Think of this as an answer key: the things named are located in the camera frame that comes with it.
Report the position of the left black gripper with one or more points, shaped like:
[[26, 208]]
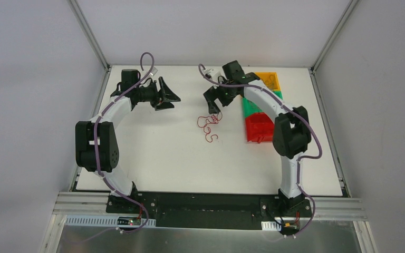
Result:
[[159, 93]]

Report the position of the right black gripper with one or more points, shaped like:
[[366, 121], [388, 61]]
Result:
[[215, 96]]

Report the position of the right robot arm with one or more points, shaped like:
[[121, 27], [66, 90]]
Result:
[[292, 132]]

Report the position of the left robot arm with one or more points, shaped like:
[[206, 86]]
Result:
[[96, 146]]

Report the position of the green plastic bin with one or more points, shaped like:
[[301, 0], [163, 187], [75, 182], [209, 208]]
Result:
[[249, 108]]

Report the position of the red plastic bin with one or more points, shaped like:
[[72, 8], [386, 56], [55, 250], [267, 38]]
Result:
[[259, 128]]

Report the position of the yellow plastic bin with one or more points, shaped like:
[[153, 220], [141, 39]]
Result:
[[270, 79]]

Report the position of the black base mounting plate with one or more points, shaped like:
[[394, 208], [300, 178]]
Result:
[[210, 210]]

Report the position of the left circuit board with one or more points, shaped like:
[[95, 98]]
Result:
[[129, 221]]

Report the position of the circuit board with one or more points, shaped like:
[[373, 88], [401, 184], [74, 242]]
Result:
[[129, 221], [289, 230]]

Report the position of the right circuit board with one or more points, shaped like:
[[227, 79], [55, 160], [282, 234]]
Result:
[[289, 230]]

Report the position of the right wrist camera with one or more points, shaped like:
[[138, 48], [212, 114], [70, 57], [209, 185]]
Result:
[[212, 74]]

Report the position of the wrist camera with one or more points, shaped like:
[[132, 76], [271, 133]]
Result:
[[153, 72], [212, 74]]

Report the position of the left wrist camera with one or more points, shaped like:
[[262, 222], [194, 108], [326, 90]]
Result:
[[153, 72]]

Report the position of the left white cable duct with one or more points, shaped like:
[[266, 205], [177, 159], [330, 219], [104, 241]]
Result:
[[104, 221]]

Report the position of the white cable duct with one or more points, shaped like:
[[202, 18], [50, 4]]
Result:
[[271, 226], [104, 221]]

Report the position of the right white cable duct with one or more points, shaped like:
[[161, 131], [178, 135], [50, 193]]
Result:
[[271, 226]]

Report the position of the aluminium frame rail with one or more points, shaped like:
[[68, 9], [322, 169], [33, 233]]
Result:
[[336, 225]]

